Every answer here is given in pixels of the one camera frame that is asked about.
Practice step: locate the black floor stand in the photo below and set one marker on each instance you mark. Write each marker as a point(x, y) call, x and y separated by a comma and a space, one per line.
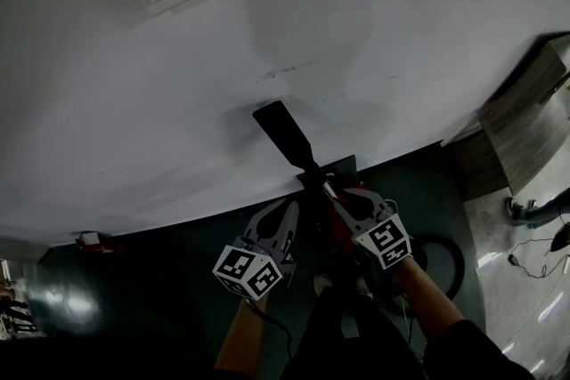
point(561, 236)

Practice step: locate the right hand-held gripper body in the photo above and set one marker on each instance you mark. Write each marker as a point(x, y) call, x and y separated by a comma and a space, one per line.
point(385, 242)

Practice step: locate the red fire extinguisher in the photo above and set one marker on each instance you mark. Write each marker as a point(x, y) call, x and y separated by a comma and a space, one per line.
point(94, 243)

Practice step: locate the person's black clothing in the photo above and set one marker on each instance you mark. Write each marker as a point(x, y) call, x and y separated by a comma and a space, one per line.
point(356, 349)

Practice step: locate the person's right shoe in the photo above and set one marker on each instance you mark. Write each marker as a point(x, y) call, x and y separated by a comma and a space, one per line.
point(362, 285)

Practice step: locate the grey wooden cubby shelf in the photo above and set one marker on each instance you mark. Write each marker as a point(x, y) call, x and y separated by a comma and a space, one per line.
point(534, 75)

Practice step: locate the cluttered workbench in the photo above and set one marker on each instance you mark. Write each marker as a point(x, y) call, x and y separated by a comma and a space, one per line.
point(15, 302)

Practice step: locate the person's left forearm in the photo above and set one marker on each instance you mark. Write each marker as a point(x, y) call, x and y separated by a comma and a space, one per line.
point(240, 338)

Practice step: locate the silver metal rod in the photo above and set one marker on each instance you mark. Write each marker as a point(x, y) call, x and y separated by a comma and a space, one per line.
point(328, 190)

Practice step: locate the person's shoe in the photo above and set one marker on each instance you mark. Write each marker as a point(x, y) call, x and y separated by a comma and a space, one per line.
point(323, 282)
point(362, 285)

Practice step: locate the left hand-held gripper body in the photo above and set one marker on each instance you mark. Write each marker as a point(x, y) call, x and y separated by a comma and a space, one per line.
point(247, 269)

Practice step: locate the person's right forearm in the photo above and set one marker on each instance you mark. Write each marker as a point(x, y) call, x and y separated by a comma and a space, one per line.
point(427, 298)

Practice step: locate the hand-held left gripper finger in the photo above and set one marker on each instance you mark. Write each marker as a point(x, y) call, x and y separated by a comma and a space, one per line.
point(258, 223)
point(291, 224)

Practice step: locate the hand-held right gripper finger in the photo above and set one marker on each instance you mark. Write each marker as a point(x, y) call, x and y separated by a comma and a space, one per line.
point(372, 196)
point(346, 220)

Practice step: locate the grey shelf cabinet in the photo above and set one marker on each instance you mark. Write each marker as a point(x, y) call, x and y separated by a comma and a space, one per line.
point(521, 147)

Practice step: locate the person's left shoe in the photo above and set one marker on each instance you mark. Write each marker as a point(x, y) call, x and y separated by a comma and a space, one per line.
point(323, 282)

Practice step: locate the red vacuum cleaner body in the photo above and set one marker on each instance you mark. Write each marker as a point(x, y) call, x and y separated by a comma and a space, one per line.
point(335, 214)

